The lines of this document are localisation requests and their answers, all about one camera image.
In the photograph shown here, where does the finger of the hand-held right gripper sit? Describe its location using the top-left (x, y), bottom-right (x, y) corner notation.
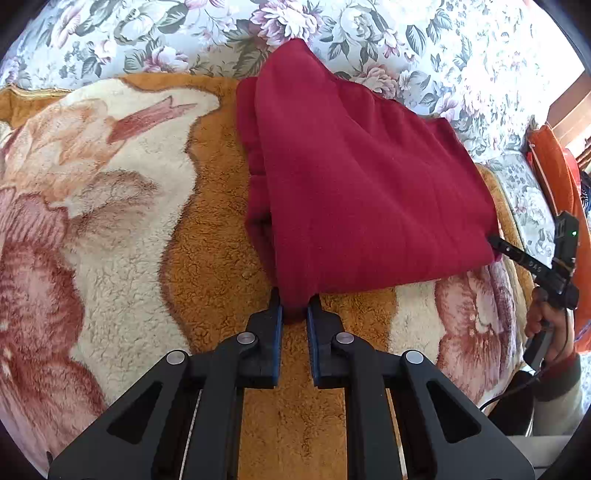
top-left (488, 235), bottom-right (555, 283)

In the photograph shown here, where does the person's right forearm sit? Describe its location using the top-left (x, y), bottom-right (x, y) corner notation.
top-left (530, 352), bottom-right (586, 435)

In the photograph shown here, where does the brown and cream fleece blanket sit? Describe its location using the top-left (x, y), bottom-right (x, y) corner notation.
top-left (0, 73), bottom-right (539, 480)

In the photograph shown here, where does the wooden furniture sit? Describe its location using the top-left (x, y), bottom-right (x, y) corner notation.
top-left (546, 69), bottom-right (591, 172)

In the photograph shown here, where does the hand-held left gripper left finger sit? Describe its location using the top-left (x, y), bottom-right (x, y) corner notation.
top-left (47, 287), bottom-right (283, 480)

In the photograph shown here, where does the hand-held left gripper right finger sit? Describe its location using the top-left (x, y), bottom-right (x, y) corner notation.
top-left (307, 294), bottom-right (536, 480)

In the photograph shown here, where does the floral bedsheet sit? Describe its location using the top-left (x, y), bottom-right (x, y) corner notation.
top-left (0, 0), bottom-right (585, 273)

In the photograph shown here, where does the orange cloth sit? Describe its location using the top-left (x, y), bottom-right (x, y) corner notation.
top-left (526, 124), bottom-right (591, 356)

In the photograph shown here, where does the person's right hand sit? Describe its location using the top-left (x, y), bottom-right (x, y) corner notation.
top-left (525, 287), bottom-right (574, 366)

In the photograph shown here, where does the black cable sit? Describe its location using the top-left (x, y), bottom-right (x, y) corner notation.
top-left (479, 309), bottom-right (571, 412)

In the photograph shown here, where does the dark red fleece sweater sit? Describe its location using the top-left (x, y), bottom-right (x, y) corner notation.
top-left (235, 38), bottom-right (504, 319)

